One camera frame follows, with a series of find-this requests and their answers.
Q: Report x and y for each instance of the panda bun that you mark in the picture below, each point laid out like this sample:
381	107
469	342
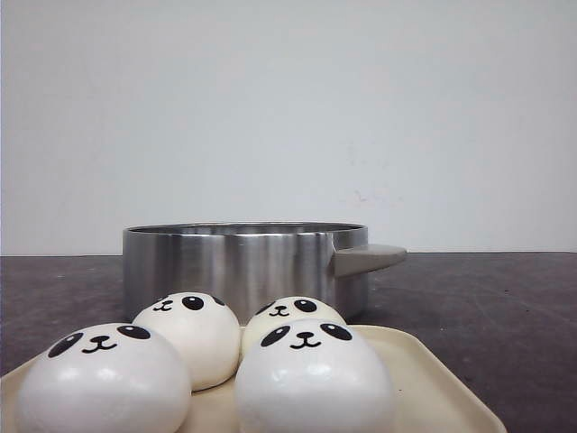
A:
114	377
280	312
203	329
314	375

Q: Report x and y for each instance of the stainless steel steamer pot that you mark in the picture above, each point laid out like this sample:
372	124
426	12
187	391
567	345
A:
250	264

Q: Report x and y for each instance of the cream plastic tray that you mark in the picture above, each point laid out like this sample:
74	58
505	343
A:
429	397

